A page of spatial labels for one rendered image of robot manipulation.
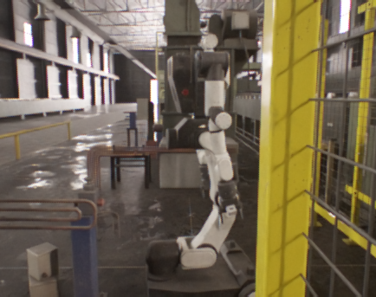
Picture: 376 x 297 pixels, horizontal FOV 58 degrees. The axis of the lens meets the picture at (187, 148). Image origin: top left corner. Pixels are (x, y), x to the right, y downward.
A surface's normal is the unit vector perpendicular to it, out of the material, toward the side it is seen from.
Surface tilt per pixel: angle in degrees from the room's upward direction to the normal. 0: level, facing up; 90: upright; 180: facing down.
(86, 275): 90
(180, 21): 90
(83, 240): 90
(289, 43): 90
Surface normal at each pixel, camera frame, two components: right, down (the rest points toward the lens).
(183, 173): 0.02, 0.14
